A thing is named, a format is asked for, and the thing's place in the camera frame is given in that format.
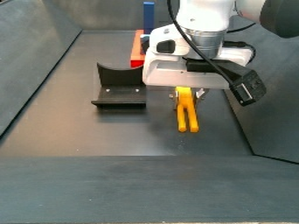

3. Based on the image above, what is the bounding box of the black curved fixture stand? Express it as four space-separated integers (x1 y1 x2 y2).
91 64 147 108

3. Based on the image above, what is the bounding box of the black camera cable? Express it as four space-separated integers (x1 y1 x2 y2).
166 0 258 88

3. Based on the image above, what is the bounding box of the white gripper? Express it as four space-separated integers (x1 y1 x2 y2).
143 24 254 110

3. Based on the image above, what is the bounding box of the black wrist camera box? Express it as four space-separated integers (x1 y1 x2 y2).
186 59 268 106

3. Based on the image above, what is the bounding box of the dark blue square peg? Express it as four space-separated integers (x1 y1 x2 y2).
143 2 155 34

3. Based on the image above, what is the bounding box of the yellow slotted square-circle block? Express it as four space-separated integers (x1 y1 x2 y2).
176 87 201 133

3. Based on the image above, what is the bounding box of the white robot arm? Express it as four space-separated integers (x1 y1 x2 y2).
143 0 299 106

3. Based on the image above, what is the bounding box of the red shape-sorter base block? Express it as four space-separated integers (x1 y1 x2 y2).
130 30 146 68

